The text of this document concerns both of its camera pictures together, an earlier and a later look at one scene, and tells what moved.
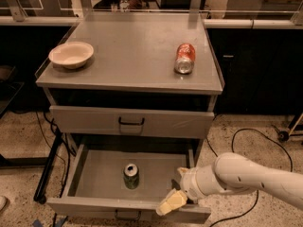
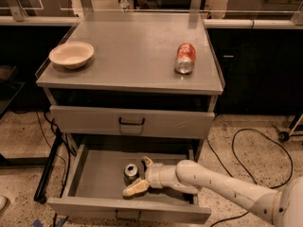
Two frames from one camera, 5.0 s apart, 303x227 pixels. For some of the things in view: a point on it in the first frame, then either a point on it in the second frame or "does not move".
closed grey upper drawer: [133, 122] does not move
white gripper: [188, 183] → [153, 175]
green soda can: [131, 176] does not move
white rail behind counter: [230, 24] does not move
